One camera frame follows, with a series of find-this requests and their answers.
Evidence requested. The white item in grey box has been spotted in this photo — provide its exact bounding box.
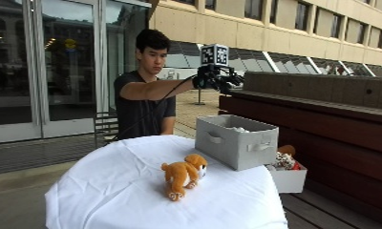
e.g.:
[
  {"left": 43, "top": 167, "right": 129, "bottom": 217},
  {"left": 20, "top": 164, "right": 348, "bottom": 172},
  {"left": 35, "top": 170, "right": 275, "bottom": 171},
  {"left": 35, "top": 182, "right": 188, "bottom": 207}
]
[{"left": 227, "top": 126, "right": 252, "bottom": 134}]

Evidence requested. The white fabric storage box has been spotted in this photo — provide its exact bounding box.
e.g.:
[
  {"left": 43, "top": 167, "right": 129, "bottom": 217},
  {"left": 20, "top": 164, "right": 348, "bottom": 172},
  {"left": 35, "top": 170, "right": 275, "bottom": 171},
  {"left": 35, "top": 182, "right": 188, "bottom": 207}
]
[{"left": 264, "top": 160, "right": 308, "bottom": 195}]

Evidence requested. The black glove cable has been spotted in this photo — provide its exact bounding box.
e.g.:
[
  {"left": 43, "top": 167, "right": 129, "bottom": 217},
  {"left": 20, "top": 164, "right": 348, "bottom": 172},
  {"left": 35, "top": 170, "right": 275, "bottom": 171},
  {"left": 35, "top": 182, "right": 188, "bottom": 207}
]
[{"left": 109, "top": 74, "right": 199, "bottom": 142}]

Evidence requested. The the person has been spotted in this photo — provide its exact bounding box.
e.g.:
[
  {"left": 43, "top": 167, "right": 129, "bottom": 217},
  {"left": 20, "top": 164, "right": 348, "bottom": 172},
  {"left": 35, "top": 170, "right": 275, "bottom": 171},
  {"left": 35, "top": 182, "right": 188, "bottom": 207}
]
[{"left": 112, "top": 29, "right": 245, "bottom": 141}]

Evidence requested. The metal signpost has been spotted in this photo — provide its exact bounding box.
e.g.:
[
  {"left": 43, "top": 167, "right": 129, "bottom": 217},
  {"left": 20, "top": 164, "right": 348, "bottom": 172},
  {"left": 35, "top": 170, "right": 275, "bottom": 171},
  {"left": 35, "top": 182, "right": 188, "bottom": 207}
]
[{"left": 193, "top": 89, "right": 205, "bottom": 106}]

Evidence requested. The white tablecloth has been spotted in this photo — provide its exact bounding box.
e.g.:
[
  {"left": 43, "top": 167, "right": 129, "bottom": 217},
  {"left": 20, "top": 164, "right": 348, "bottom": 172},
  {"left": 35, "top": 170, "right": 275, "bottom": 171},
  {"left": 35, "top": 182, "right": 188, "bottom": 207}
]
[{"left": 43, "top": 135, "right": 288, "bottom": 229}]

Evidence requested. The glass door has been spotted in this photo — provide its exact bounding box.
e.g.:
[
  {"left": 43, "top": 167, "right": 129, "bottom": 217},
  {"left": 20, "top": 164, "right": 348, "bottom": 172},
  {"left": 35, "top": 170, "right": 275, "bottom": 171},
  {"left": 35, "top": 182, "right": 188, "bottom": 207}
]
[{"left": 0, "top": 0, "right": 151, "bottom": 146}]

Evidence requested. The white marker cube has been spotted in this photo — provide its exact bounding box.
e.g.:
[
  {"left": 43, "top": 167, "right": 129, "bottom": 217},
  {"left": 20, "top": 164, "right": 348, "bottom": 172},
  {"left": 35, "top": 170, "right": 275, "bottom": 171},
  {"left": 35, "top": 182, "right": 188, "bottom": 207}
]
[{"left": 199, "top": 43, "right": 231, "bottom": 68}]

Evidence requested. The dark wooden bench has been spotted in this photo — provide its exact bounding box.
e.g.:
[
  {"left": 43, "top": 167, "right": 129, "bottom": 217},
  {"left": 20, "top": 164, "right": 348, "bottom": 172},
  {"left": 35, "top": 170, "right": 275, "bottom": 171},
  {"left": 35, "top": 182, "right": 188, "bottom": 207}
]
[{"left": 217, "top": 71, "right": 382, "bottom": 229}]

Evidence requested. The spotted plush toy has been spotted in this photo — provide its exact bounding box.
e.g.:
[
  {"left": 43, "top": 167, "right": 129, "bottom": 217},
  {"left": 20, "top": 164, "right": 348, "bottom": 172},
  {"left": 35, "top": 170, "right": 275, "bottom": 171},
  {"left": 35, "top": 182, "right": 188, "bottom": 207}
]
[{"left": 271, "top": 151, "right": 301, "bottom": 172}]

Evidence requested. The grey fabric storage box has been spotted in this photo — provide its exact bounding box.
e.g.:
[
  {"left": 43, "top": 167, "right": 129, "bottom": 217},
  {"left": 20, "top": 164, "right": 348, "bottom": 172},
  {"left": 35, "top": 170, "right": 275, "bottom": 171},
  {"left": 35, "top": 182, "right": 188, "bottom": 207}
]
[{"left": 193, "top": 114, "right": 280, "bottom": 172}]

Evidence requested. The orange plush dog toy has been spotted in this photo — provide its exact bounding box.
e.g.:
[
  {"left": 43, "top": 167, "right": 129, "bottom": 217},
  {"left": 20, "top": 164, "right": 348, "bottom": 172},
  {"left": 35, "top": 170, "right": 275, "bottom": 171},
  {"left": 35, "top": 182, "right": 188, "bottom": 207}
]
[{"left": 160, "top": 154, "right": 208, "bottom": 202}]

